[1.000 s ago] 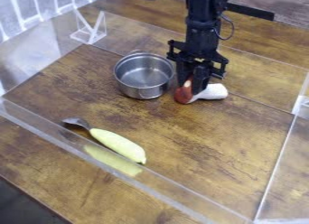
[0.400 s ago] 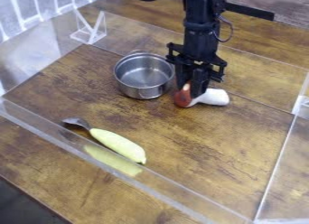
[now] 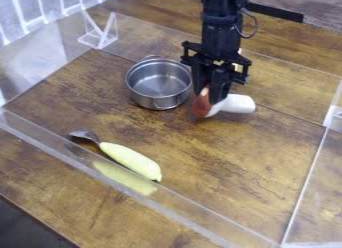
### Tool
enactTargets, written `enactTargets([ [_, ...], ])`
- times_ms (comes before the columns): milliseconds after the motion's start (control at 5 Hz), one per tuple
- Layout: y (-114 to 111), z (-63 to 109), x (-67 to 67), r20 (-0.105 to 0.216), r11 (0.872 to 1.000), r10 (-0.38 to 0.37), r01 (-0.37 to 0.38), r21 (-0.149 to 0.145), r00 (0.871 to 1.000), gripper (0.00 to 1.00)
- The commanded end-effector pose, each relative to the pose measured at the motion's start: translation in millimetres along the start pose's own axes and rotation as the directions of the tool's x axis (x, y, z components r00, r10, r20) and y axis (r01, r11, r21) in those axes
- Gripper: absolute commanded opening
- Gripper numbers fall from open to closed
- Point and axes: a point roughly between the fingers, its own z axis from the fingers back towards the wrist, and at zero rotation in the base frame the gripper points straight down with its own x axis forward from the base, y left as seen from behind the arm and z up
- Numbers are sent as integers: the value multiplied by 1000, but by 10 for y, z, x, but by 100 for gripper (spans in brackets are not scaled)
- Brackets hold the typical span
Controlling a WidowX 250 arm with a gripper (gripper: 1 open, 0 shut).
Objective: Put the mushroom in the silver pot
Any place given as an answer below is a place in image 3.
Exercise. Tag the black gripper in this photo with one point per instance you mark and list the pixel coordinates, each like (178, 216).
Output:
(214, 58)

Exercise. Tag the red white toy mushroom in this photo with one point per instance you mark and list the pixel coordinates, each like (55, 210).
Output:
(235, 103)

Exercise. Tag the silver metal pot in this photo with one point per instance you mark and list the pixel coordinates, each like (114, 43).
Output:
(159, 83)

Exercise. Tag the black strip on table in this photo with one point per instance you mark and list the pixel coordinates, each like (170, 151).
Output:
(275, 12)

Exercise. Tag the clear acrylic front barrier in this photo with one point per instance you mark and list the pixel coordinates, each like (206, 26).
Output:
(187, 212)

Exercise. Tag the clear acrylic bracket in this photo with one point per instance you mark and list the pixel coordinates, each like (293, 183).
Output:
(99, 38)

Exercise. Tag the yellow handled metal spoon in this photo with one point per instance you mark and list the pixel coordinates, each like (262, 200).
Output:
(134, 160)

